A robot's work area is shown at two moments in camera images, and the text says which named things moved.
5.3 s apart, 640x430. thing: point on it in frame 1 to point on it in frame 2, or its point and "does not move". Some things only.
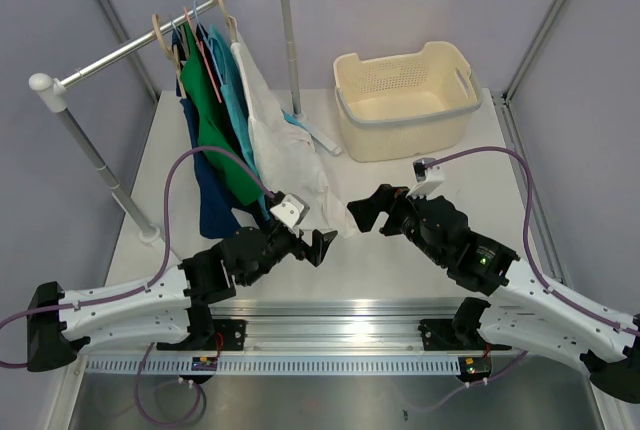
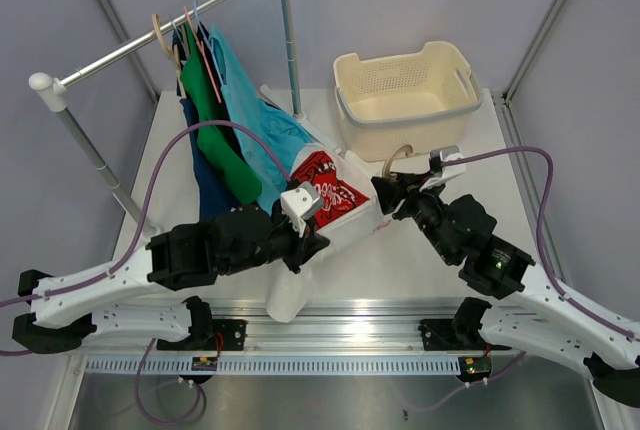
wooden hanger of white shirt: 227,17 to 386,173
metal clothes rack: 56,89 does not move
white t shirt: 288,155 to 352,211
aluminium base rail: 335,328 does not move
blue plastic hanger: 210,43 does not move
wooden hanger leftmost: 171,51 does not move
